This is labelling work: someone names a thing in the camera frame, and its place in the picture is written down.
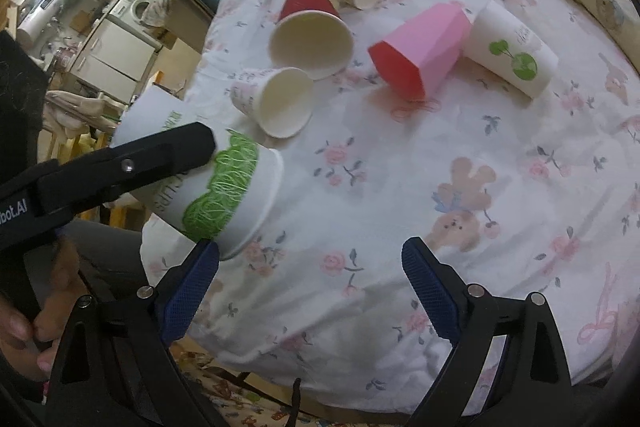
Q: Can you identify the small white floral paper cup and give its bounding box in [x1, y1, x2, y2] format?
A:
[231, 67, 315, 139]

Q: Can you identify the white cup green scribble band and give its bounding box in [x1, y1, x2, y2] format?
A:
[110, 85, 285, 261]

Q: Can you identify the white washing machine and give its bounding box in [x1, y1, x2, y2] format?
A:
[107, 0, 173, 38]

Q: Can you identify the bear print mat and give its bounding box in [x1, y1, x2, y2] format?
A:
[170, 339, 416, 427]

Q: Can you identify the pink faceted plastic cup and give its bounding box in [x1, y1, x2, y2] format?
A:
[368, 3, 474, 102]

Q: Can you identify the white kitchen appliance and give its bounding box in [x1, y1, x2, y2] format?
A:
[17, 0, 63, 42]

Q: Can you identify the grey cloth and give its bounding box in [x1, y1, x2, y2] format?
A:
[59, 217, 151, 303]

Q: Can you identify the white floral bear bedsheet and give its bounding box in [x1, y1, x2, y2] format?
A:
[141, 0, 640, 403]

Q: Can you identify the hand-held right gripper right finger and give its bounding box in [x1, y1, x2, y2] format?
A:
[402, 236, 577, 427]

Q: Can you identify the white cup green circle print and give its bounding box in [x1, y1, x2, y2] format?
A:
[462, 0, 559, 99]

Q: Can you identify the person's left hand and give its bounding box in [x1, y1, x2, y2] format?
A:
[0, 237, 97, 383]

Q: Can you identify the white cabinet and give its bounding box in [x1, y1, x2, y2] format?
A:
[65, 14, 163, 105]

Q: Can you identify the beige cloth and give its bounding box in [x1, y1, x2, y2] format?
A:
[44, 89, 128, 142]

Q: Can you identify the red paper cup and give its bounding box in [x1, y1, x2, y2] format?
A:
[270, 0, 354, 80]

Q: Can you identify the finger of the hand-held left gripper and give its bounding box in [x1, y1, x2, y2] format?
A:
[36, 122, 218, 229]

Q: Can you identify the dark cloth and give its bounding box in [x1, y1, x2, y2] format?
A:
[0, 29, 48, 185]

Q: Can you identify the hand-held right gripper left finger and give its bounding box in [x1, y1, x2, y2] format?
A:
[30, 239, 222, 427]

